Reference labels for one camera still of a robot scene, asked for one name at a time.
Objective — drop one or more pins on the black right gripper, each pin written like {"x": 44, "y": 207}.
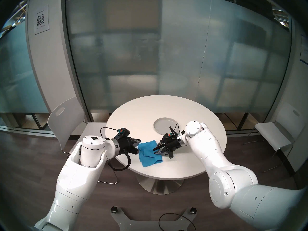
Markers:
{"x": 172, "y": 144}

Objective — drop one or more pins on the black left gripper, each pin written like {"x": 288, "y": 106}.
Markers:
{"x": 126, "y": 146}

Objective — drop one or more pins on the blue cloth napkin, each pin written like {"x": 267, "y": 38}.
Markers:
{"x": 148, "y": 156}

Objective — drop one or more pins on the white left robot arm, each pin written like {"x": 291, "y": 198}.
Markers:
{"x": 79, "y": 175}

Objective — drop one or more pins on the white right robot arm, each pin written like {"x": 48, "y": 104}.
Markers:
{"x": 216, "y": 156}

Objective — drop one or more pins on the grey round plate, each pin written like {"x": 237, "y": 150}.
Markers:
{"x": 163, "y": 123}

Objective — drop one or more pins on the brushed steel table base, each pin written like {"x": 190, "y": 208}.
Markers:
{"x": 160, "y": 186}

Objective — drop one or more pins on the black star knob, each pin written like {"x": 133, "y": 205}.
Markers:
{"x": 193, "y": 210}
{"x": 114, "y": 209}

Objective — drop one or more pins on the white plastic chair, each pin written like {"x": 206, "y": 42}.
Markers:
{"x": 66, "y": 117}
{"x": 279, "y": 134}

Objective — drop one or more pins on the white QR code sign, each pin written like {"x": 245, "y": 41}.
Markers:
{"x": 42, "y": 20}

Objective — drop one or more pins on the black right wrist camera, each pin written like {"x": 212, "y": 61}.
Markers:
{"x": 169, "y": 136}

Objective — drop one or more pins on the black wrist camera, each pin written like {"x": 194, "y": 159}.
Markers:
{"x": 123, "y": 133}
{"x": 169, "y": 136}

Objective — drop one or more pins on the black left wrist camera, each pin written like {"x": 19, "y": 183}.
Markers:
{"x": 123, "y": 133}

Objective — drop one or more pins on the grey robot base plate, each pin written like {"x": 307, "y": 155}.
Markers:
{"x": 149, "y": 224}

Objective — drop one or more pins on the black metal shelf frame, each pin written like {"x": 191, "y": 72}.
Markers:
{"x": 34, "y": 122}
{"x": 243, "y": 122}

